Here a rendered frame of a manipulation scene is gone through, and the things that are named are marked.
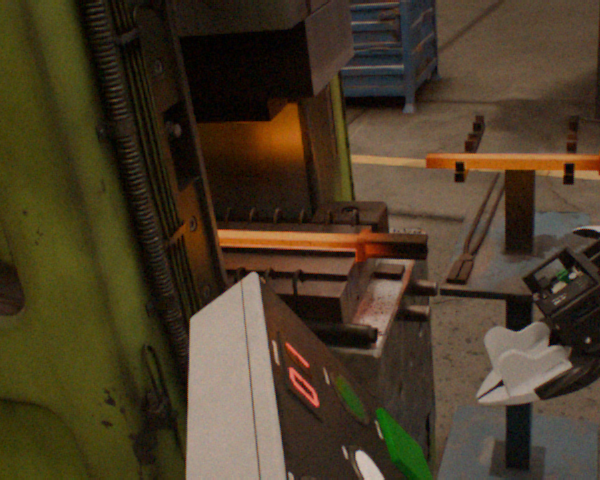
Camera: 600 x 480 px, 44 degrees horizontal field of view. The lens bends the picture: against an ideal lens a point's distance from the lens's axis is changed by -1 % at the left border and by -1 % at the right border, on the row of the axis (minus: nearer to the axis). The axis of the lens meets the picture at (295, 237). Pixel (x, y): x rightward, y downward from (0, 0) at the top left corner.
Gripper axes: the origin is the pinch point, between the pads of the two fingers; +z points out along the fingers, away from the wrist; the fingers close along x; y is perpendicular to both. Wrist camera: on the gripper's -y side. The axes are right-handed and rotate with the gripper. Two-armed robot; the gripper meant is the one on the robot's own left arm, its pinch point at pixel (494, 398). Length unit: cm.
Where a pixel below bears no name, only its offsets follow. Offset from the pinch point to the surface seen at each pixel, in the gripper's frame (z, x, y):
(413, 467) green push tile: 9.6, 2.7, 0.9
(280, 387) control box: 10.3, 9.6, 21.1
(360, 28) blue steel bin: -30, -419, -76
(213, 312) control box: 15.3, -4.6, 22.5
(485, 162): -18, -82, -24
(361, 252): 7.2, -44.1, -2.9
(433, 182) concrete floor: -8, -287, -127
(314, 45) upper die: -5.9, -37.4, 27.8
